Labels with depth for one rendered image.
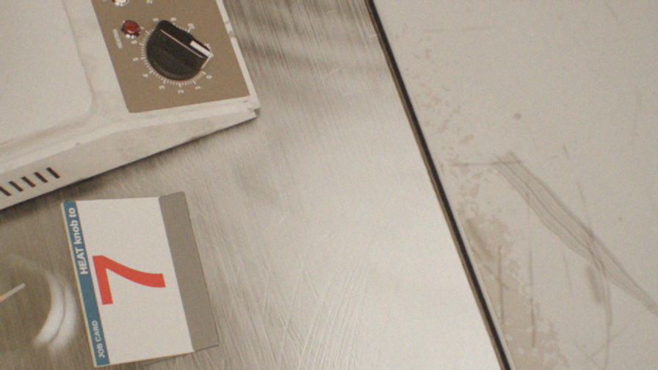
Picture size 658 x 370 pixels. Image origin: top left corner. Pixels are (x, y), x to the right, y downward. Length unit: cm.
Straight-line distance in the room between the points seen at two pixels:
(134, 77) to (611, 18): 28
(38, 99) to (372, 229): 19
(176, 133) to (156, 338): 11
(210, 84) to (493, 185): 17
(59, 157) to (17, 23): 7
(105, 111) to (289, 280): 14
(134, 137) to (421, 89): 17
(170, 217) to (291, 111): 9
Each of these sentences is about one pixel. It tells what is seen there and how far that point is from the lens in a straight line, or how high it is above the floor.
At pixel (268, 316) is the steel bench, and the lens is 64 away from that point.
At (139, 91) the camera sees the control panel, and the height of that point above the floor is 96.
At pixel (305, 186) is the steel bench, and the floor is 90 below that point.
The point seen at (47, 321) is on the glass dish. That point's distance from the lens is 64.
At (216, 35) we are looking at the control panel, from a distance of 65.
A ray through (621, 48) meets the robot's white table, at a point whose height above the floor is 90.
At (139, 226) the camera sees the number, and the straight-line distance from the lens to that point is 64.
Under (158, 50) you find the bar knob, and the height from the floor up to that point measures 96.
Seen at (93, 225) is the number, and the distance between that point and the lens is 63.
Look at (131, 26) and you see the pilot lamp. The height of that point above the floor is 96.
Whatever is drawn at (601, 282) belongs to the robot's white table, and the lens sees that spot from 64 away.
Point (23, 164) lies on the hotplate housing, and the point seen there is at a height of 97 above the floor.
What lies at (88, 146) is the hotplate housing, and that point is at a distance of 61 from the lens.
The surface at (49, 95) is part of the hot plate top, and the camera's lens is 60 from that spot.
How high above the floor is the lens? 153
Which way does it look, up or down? 75 degrees down
